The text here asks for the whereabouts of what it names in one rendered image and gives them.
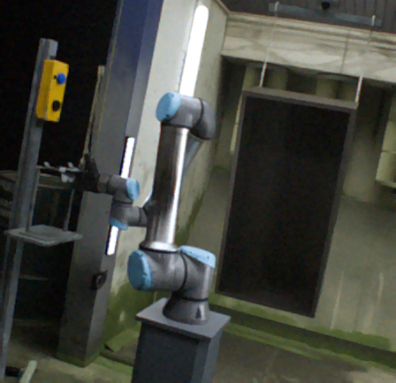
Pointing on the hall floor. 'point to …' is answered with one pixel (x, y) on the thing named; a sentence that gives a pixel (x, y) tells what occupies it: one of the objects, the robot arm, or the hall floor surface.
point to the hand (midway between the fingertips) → (62, 168)
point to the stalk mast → (10, 272)
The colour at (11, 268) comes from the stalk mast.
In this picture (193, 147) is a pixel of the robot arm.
